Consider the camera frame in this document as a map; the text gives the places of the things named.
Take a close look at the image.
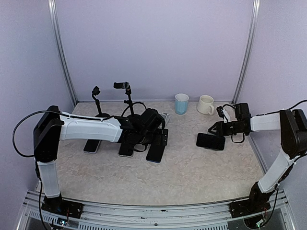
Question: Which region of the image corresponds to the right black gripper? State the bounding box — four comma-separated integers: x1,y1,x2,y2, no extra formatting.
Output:
209,120,244,136

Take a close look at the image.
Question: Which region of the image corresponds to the black phone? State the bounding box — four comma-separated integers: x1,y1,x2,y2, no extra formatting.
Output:
196,133,225,151

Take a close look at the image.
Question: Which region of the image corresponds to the blue phone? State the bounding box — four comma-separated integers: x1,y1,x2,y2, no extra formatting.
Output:
146,145,165,163

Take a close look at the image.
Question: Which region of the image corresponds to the grey folding phone stand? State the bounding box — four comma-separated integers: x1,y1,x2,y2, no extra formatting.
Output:
160,113,170,125

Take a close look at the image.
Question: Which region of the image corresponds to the tall black phone stand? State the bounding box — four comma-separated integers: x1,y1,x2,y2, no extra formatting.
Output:
113,82,147,117

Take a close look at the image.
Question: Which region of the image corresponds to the black round-base phone stand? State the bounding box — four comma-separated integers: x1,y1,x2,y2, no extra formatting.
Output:
92,86,110,118

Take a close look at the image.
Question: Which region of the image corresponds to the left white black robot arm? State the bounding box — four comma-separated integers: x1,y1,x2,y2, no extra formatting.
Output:
32,105,170,213

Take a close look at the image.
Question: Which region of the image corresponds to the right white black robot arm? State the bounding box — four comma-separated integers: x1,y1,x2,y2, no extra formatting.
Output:
208,103,307,213

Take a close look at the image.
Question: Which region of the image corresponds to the cream ceramic mug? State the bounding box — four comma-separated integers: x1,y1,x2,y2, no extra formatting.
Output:
197,95,214,115

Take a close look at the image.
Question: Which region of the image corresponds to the light blue cup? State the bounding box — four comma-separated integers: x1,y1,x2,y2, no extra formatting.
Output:
175,93,189,115

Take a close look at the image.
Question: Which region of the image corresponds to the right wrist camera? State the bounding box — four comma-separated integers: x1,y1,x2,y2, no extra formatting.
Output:
216,106,231,123

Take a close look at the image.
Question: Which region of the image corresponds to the left black camera cable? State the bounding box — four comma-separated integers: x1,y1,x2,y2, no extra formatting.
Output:
11,110,63,158

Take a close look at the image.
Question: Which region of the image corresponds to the front aluminium rail base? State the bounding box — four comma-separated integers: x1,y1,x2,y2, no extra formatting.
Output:
16,189,295,230

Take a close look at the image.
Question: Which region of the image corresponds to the right aluminium frame post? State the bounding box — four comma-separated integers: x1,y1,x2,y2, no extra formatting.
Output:
231,0,260,104

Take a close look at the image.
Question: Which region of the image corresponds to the aluminium frame post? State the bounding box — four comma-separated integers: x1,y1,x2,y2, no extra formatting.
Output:
48,0,78,106
231,0,260,104

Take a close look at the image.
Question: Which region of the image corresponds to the left aluminium frame post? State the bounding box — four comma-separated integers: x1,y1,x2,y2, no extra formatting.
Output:
48,0,78,106

